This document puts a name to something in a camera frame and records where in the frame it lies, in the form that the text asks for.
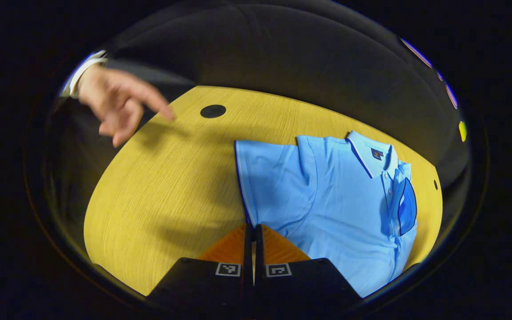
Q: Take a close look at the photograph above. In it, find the black backdrop cloth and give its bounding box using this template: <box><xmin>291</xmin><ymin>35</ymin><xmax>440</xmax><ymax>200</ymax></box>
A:
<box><xmin>52</xmin><ymin>2</ymin><xmax>472</xmax><ymax>187</ymax></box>

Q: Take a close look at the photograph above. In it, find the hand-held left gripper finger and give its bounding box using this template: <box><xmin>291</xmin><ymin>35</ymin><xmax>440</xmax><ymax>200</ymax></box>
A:
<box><xmin>146</xmin><ymin>223</ymin><xmax>254</xmax><ymax>314</ymax></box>
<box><xmin>254</xmin><ymin>224</ymin><xmax>364</xmax><ymax>314</ymax></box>

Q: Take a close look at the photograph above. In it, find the light blue polo T-shirt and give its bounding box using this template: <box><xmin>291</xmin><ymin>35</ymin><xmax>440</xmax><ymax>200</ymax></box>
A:
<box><xmin>234</xmin><ymin>130</ymin><xmax>418</xmax><ymax>298</ymax></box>

